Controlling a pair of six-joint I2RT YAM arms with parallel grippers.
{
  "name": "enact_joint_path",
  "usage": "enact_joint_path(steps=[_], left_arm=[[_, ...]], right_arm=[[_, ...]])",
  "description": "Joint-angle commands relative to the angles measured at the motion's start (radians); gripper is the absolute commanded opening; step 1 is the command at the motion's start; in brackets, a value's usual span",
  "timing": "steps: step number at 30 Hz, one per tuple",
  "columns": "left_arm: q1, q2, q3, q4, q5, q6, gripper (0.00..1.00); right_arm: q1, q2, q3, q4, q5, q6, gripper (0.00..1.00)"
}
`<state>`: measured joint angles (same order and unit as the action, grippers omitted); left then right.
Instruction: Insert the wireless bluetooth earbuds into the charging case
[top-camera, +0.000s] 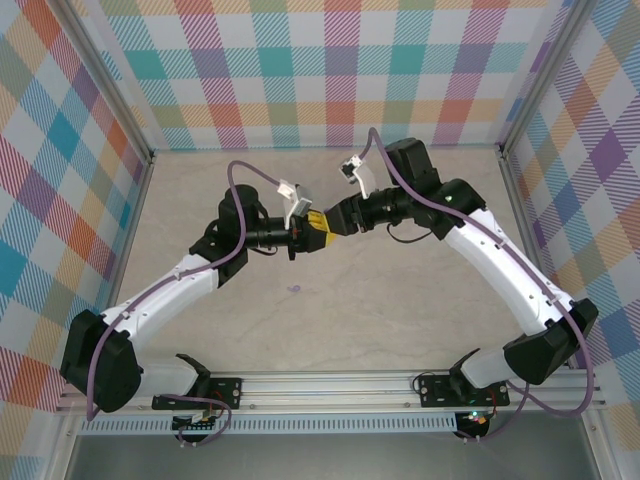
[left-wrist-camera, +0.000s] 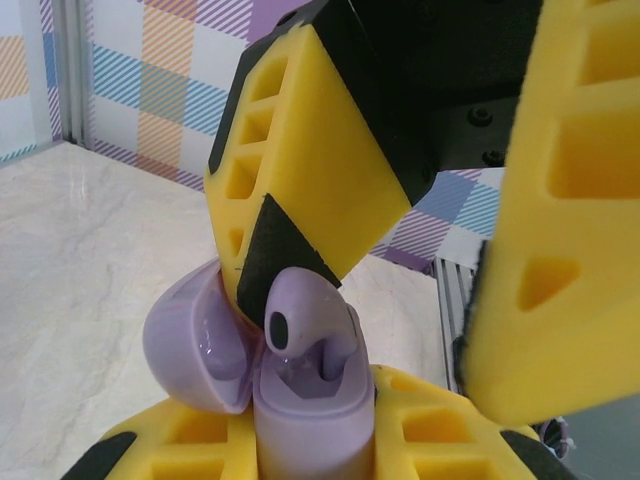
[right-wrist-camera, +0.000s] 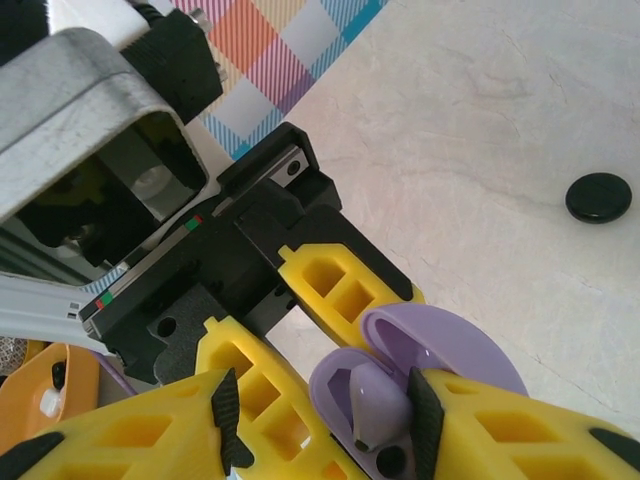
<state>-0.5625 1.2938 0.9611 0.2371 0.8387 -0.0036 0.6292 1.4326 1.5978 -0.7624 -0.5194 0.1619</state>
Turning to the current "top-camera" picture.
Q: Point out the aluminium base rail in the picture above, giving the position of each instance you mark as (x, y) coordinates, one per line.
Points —
(325, 390)

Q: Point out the aluminium frame post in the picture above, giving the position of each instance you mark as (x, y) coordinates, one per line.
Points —
(107, 85)
(545, 75)

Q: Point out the aluminium side frame rail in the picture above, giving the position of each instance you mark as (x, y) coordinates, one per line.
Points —
(125, 260)
(525, 210)

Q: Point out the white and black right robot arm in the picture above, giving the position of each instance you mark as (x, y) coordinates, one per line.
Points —
(505, 270)

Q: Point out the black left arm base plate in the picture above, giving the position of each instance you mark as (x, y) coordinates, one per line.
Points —
(227, 392)

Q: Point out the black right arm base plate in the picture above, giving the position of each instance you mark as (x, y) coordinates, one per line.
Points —
(435, 392)

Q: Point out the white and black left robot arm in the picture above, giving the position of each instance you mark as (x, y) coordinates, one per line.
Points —
(165, 295)

